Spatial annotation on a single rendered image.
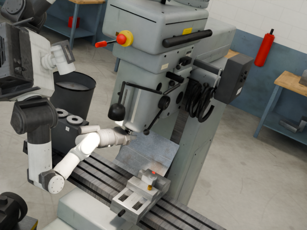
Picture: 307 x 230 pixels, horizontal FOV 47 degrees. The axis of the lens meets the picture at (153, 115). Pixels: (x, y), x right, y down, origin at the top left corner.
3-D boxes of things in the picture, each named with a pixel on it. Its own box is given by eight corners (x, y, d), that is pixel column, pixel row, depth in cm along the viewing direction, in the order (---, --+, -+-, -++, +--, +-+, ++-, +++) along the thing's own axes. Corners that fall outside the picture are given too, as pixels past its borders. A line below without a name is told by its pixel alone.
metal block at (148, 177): (150, 189, 175) (152, 180, 173) (140, 184, 177) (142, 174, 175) (154, 185, 180) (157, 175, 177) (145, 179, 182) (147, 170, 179)
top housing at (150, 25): (153, 58, 131) (165, 14, 124) (98, 33, 140) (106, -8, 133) (201, 43, 170) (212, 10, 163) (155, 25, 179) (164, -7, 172)
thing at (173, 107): (164, 121, 175) (179, 73, 163) (124, 101, 183) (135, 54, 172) (180, 111, 190) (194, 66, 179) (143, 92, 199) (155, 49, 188)
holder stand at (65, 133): (72, 158, 196) (77, 127, 187) (40, 142, 201) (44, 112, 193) (84, 148, 206) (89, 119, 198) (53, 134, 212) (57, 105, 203)
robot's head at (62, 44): (53, 67, 138) (66, 65, 134) (45, 46, 135) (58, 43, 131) (65, 62, 143) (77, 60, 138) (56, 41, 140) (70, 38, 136)
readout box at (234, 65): (230, 106, 166) (246, 65, 157) (212, 98, 169) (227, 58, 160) (241, 96, 183) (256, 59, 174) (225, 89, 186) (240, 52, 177)
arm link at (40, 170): (42, 201, 137) (39, 147, 131) (21, 190, 144) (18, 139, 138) (65, 190, 146) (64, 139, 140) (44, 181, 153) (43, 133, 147)
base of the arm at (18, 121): (15, 141, 133) (24, 127, 125) (3, 112, 136) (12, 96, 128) (50, 133, 143) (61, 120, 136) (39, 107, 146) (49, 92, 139)
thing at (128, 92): (121, 126, 159) (131, 84, 150) (114, 122, 161) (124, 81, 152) (126, 123, 163) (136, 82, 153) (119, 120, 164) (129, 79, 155)
